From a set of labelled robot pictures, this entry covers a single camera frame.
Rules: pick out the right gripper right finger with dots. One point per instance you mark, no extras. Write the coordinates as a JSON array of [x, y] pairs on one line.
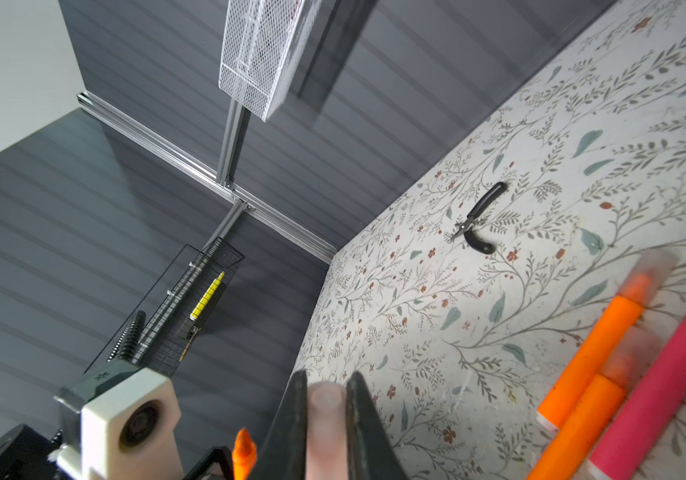
[[369, 452]]

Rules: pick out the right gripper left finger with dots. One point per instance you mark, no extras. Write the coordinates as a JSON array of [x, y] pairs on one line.
[[283, 456]]

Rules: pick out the translucent pink cap pair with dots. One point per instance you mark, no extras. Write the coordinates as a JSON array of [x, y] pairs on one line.
[[326, 441]]

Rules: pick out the orange highlighter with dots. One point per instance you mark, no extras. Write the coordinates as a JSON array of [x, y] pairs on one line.
[[244, 455], [632, 298], [599, 402]]

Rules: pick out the pink highlighter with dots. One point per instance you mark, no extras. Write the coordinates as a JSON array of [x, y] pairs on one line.
[[645, 415]]

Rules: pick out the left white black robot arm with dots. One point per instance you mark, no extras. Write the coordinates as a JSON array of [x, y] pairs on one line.
[[24, 454]]

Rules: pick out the yellow highlighter in basket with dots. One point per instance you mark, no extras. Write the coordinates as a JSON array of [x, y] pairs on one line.
[[206, 297]]

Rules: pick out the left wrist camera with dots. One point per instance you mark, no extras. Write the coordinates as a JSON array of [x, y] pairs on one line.
[[118, 422]]

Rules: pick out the black wire mesh basket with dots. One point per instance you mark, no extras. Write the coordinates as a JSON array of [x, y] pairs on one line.
[[158, 333]]

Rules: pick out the black handled pliers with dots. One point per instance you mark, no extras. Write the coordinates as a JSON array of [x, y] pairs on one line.
[[466, 228]]

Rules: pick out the white wire mesh basket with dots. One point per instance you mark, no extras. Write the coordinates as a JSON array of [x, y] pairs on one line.
[[262, 45]]

